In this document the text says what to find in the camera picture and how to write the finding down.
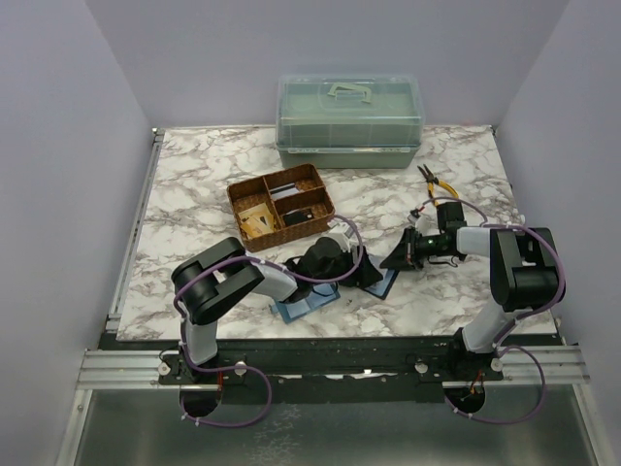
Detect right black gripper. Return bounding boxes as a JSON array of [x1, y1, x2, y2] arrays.
[[381, 225, 452, 271]]

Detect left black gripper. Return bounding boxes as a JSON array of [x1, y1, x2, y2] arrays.
[[311, 246, 382, 289]]

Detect black leather card holder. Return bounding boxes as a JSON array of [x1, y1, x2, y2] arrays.
[[364, 269, 399, 300]]

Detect dark credit card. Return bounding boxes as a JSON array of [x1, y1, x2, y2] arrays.
[[282, 209, 314, 227]]

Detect brown wicker divided tray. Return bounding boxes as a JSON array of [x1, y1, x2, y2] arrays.
[[227, 164, 335, 252]]

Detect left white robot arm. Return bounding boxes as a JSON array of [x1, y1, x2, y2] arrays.
[[172, 235, 385, 383]]

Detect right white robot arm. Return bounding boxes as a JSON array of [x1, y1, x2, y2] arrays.
[[380, 198, 566, 381]]

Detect blue plastic card sleeve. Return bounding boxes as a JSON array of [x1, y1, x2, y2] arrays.
[[270, 283, 341, 324]]

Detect gold cards in tray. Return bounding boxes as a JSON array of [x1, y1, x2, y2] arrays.
[[238, 203, 276, 239]]

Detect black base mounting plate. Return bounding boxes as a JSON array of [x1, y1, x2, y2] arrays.
[[159, 337, 503, 403]]

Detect green clear-lid storage box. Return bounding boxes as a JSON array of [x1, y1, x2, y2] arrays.
[[276, 75, 425, 169]]

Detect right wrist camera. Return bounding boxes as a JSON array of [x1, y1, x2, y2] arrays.
[[408, 209, 431, 234]]

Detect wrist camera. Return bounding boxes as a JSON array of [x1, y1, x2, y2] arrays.
[[325, 222, 359, 252], [408, 209, 431, 234]]

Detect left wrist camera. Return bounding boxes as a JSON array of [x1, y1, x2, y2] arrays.
[[325, 222, 359, 252]]

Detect yellow handled pliers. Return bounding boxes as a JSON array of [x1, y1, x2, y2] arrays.
[[417, 164, 459, 199]]

